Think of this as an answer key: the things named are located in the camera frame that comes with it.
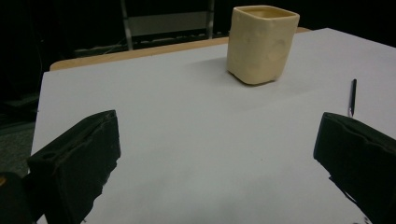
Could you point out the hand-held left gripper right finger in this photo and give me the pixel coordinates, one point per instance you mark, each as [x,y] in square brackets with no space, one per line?
[361,155]

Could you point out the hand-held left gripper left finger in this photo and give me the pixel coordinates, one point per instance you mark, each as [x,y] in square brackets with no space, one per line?
[77,161]

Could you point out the black pen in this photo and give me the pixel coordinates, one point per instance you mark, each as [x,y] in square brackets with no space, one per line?
[352,96]

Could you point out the beige plastic cup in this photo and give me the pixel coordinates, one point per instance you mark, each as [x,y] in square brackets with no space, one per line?
[260,46]

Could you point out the white table mat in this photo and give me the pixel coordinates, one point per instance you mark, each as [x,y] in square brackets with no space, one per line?
[202,124]

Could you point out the grey metal stand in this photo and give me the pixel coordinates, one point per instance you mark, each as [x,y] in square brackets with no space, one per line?
[168,23]

